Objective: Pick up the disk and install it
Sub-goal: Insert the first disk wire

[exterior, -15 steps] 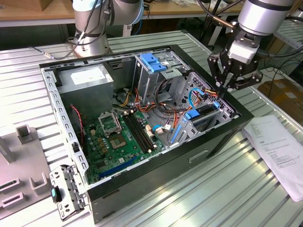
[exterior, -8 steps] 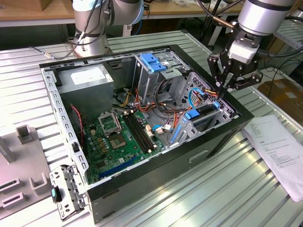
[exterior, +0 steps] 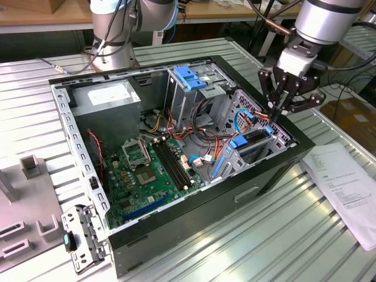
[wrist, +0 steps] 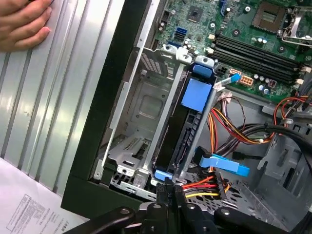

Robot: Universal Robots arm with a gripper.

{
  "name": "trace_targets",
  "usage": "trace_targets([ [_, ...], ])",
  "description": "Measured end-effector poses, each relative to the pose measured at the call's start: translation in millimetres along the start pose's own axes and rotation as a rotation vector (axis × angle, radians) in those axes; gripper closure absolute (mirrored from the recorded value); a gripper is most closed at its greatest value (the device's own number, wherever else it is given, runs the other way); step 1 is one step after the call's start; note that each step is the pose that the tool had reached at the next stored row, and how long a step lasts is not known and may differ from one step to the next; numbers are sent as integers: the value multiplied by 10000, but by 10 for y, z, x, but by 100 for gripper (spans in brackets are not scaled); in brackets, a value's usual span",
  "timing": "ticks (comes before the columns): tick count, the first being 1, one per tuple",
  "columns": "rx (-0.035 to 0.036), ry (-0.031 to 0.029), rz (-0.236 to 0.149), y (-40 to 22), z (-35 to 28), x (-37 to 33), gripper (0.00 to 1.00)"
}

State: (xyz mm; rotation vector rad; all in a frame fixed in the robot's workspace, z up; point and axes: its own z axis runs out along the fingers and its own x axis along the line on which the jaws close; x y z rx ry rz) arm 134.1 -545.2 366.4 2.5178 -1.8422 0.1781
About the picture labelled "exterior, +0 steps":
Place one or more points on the hard disk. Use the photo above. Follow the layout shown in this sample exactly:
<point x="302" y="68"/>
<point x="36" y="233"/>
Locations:
<point x="239" y="142"/>

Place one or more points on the blue expansion slot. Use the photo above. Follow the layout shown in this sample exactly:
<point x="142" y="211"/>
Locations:
<point x="147" y="207"/>

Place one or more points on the wooden desk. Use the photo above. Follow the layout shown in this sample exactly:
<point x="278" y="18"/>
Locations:
<point x="29" y="16"/>

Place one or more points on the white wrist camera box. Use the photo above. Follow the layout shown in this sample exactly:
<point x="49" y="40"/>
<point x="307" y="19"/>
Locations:
<point x="293" y="63"/>

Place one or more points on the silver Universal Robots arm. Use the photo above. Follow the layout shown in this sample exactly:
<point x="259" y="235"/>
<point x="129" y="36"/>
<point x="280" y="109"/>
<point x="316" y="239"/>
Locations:
<point x="323" y="20"/>

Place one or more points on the metal optical drive cage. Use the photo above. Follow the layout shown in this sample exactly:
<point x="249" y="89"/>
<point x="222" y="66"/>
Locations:
<point x="182" y="102"/>

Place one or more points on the green motherboard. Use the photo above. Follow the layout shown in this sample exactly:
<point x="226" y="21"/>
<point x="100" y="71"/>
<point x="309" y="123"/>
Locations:
<point x="141" y="195"/>

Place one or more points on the metal card retention bracket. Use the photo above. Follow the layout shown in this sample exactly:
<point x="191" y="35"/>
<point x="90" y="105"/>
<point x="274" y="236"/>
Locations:
<point x="70" y="218"/>

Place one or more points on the black blue bracket latch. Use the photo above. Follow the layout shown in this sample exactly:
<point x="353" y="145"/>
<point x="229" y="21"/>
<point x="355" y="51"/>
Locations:
<point x="67" y="239"/>

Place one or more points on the black RAM slot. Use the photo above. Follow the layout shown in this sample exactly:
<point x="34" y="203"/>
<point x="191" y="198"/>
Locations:
<point x="175" y="164"/>
<point x="171" y="166"/>
<point x="167" y="167"/>
<point x="179" y="161"/>

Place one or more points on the brown cardboard floor box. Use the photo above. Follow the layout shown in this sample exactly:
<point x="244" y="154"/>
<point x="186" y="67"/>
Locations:
<point x="352" y="114"/>

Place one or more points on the CPU socket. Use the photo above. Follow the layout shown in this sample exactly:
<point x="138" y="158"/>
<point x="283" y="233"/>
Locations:
<point x="145" y="176"/>

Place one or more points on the grey power supply unit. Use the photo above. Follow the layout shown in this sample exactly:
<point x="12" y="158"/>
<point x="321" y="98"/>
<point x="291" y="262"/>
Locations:
<point x="105" y="117"/>

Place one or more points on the black open PC case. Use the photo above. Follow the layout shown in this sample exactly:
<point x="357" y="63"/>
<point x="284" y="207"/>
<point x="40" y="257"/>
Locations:
<point x="205" y="217"/>

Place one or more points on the metal disk bay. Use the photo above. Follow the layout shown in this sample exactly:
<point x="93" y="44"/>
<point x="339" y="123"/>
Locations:
<point x="230" y="164"/>

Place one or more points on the blue drive latch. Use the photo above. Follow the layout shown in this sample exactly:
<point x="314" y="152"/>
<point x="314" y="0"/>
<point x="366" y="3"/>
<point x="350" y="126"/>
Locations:
<point x="188" y="77"/>

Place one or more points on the black case switch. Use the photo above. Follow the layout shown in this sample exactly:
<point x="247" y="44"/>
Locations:
<point x="93" y="183"/>

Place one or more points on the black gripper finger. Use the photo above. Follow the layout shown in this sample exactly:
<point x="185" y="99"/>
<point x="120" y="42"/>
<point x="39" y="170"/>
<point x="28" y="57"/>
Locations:
<point x="270" y="85"/>
<point x="311" y="101"/>

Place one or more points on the shiny metal cylinder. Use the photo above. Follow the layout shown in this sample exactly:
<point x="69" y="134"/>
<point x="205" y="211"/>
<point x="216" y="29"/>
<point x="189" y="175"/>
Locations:
<point x="370" y="18"/>

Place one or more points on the grey parts rack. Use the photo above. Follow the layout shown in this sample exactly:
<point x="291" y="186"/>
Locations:
<point x="26" y="205"/>

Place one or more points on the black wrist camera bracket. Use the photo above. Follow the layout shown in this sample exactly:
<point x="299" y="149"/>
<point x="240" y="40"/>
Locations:
<point x="302" y="44"/>

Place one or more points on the metal slat side table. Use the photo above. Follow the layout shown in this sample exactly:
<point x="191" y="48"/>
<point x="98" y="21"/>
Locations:
<point x="359" y="41"/>

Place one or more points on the brown arm base plate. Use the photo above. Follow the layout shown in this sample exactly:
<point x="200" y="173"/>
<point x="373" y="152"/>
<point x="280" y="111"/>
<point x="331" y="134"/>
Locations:
<point x="88" y="60"/>

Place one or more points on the printed white paper sheets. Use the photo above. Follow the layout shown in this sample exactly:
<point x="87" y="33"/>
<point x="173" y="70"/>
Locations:
<point x="340" y="182"/>

